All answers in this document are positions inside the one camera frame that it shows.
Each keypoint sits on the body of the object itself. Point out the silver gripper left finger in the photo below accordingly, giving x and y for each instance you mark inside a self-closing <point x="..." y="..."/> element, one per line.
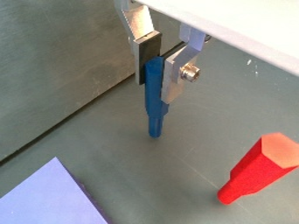
<point x="144" y="38"/>

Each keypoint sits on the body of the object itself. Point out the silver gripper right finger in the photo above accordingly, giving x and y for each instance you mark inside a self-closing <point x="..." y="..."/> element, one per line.
<point x="178" y="68"/>

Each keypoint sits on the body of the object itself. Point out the blue peg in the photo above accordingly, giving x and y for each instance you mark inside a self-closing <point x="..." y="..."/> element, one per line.
<point x="154" y="107"/>

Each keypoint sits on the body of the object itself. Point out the red peg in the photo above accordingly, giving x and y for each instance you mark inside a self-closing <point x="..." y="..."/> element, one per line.
<point x="271" y="158"/>

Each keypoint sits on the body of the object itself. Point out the purple base block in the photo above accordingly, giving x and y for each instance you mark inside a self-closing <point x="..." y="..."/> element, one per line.
<point x="49" y="198"/>

